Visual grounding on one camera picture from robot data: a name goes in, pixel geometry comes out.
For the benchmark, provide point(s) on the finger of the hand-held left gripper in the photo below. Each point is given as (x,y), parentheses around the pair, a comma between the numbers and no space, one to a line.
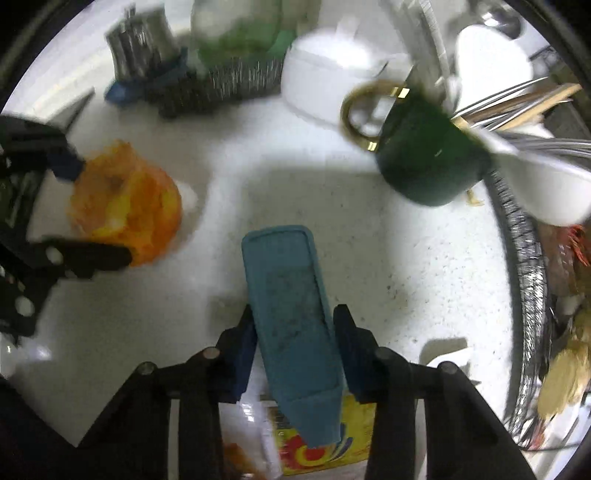
(87,258)
(69,164)

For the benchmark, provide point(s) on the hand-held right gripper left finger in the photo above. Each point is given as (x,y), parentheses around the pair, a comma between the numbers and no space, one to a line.
(241,360)

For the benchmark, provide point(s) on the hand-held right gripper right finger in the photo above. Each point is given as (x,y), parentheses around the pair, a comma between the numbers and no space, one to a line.
(354,360)

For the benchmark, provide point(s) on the white plastic packet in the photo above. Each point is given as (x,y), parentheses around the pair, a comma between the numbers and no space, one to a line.
(244,429)

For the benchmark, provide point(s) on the yellow printed packet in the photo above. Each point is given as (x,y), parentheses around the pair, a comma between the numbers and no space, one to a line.
(318,450)

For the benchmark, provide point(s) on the stainless steel cup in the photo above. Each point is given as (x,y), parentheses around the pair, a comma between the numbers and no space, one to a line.
(141,41)

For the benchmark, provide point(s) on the pale yellow food scraps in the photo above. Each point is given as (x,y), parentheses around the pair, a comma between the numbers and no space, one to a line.
(565,376)

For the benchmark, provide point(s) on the green plastic bottle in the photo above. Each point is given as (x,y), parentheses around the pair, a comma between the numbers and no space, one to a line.
(235,32)

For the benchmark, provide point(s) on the red orange food scraps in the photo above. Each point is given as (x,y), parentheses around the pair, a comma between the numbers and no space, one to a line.
(575,244)

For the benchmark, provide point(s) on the white lidded pot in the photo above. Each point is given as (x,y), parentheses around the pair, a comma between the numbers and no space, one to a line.
(332,69)

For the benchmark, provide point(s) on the metal utensils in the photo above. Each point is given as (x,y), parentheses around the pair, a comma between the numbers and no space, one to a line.
(508,99)

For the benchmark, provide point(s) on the wooden chopsticks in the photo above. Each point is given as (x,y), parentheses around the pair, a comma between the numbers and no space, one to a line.
(531,108)

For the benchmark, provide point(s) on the white plate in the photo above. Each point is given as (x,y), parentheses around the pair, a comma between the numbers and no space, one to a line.
(491,57)

